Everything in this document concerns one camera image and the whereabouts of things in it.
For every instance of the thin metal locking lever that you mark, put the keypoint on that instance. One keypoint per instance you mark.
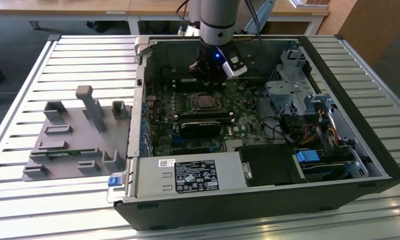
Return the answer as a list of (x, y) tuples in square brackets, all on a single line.
[(207, 110)]

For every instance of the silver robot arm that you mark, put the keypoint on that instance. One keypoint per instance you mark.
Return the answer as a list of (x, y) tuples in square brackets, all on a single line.
[(216, 25)]

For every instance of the CPU socket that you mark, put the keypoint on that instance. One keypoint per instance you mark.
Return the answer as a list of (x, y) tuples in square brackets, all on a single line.
[(192, 109)]

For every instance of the silver coin cell battery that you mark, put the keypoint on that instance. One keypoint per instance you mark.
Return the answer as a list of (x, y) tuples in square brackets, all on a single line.
[(240, 87)]

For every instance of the silver metal drive cage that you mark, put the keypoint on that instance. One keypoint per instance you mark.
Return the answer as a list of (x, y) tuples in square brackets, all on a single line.
[(283, 90)]

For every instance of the green motherboard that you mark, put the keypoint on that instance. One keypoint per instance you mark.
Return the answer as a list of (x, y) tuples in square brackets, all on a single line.
[(243, 125)]

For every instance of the graphics card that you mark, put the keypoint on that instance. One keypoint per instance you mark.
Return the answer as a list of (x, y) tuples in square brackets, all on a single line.
[(200, 130)]

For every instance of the wooden desk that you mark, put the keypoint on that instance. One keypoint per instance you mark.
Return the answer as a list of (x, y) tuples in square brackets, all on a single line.
[(160, 6), (69, 6)]

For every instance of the small silver heatsink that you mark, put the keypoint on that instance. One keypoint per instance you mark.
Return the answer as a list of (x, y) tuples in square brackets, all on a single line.
[(235, 144)]

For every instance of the black plastic shroud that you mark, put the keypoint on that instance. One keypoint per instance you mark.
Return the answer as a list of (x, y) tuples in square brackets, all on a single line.
[(270, 165)]

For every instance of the blue disk carrier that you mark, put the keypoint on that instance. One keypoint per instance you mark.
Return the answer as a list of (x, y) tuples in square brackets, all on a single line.
[(307, 157)]

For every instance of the grey power supply unit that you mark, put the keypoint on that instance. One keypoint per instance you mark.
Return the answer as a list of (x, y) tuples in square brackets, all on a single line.
[(153, 175)]

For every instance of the grey parts rack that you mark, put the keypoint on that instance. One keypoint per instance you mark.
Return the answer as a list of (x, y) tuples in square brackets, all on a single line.
[(76, 140)]

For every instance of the wooden cabinet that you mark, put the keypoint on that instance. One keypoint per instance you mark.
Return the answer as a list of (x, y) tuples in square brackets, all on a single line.
[(370, 25)]

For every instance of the green RAM stick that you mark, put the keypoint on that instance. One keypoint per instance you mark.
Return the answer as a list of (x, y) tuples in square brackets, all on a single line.
[(75, 152)]

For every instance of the blue case latch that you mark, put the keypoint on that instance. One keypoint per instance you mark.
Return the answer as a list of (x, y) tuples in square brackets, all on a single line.
[(115, 180)]

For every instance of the black PC case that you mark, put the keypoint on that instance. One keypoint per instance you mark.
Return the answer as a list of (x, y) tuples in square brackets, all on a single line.
[(220, 212)]

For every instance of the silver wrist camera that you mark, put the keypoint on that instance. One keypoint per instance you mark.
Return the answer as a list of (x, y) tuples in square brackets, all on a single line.
[(235, 66)]

